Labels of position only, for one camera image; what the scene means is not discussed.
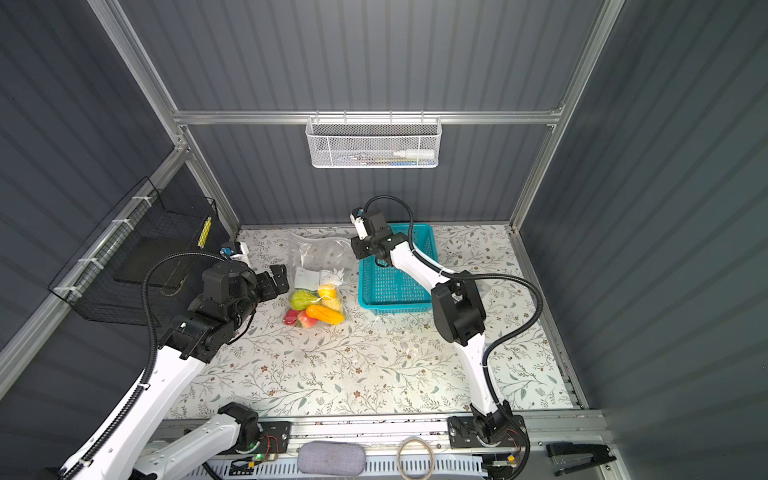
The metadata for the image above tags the grey fabric pouch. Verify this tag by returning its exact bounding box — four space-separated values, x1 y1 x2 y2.
297 441 367 476

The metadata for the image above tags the left black corrugated cable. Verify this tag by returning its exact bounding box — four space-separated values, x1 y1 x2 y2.
59 250 229 480

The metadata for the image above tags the right black corrugated cable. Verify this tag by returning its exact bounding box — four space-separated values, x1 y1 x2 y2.
362 194 545 480

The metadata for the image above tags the beige cable ring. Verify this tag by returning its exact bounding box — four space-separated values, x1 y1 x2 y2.
395 436 436 480

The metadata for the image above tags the teal plastic basket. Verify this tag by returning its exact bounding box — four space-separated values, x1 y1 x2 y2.
358 223 438 315

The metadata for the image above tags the black pad in basket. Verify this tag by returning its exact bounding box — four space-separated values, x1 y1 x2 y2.
113 237 196 292

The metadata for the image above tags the black corrugated cable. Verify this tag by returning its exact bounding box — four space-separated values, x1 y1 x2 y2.
59 250 229 480
362 194 545 480

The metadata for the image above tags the orange carrot toy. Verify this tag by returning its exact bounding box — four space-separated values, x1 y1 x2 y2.
305 304 345 325

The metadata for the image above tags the white wire mesh basket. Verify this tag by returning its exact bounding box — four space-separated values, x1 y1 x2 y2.
305 118 443 169

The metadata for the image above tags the clear zip top bag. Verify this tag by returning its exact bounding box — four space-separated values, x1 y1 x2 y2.
286 233 357 323

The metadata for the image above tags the yellow pear toy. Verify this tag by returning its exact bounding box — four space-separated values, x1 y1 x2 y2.
318 284 342 312

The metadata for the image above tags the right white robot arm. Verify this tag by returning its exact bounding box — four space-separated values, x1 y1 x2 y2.
350 207 543 448

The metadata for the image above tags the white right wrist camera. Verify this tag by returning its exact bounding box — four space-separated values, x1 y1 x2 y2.
350 207 368 240

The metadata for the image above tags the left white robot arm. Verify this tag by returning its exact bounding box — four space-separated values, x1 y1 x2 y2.
56 243 289 479

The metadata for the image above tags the black wire basket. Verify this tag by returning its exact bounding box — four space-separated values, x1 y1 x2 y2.
48 178 226 325

